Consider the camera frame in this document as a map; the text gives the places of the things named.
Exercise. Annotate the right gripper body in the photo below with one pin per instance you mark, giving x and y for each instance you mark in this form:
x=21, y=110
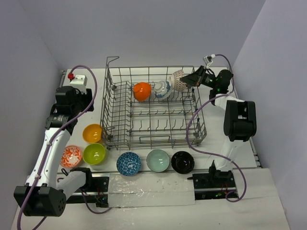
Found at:
x=208, y=80

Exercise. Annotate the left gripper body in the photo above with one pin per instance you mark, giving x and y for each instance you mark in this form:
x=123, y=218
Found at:
x=74, y=95

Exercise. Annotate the grey patterned bowl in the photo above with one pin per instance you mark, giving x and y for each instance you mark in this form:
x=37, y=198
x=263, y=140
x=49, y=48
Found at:
x=175, y=82

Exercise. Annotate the blue floral bowl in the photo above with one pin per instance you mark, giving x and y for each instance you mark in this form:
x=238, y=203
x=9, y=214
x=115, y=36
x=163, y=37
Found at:
x=162, y=89

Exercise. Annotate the orange bowl white inside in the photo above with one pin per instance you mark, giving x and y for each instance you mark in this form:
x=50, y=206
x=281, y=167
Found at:
x=141, y=91

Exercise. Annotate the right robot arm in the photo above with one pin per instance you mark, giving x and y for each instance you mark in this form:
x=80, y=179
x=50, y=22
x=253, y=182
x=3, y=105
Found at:
x=240, y=122

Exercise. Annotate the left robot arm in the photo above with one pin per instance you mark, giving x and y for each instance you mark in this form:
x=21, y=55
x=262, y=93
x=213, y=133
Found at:
x=42, y=195

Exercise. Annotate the yellow-orange bowl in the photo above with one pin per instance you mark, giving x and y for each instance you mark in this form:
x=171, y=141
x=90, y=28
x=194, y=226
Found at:
x=92, y=133

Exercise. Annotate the lime green bowl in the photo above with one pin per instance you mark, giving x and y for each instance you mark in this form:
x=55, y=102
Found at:
x=94, y=154

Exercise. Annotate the orange white patterned bowl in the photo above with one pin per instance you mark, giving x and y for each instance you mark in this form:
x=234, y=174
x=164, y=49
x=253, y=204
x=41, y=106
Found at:
x=71, y=156

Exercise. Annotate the blue triangle pattern bowl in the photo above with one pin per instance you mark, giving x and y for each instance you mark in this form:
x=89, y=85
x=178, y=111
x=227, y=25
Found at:
x=129, y=164

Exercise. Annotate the black glossy bowl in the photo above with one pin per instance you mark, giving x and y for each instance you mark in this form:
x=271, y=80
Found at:
x=182, y=162

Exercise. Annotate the light teal bowl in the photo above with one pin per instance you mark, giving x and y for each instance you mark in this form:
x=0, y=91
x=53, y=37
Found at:
x=158, y=160

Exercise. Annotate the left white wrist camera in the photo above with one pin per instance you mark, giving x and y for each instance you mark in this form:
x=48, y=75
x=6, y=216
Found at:
x=78, y=81

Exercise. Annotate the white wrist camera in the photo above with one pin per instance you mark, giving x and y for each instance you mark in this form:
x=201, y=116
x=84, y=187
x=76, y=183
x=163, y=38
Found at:
x=208, y=60
x=78, y=81

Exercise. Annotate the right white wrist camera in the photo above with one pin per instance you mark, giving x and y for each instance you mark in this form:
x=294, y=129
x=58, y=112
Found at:
x=208, y=60

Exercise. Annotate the grey wire dish rack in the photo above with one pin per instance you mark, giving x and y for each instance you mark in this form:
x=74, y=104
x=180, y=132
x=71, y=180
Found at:
x=127, y=123

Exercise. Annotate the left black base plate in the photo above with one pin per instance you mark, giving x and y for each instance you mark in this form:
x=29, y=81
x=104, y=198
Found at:
x=96, y=194

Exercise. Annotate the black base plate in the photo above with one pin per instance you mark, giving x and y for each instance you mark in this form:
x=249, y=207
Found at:
x=214, y=185
x=96, y=194

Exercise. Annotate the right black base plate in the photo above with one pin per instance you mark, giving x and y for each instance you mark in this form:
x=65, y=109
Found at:
x=214, y=185

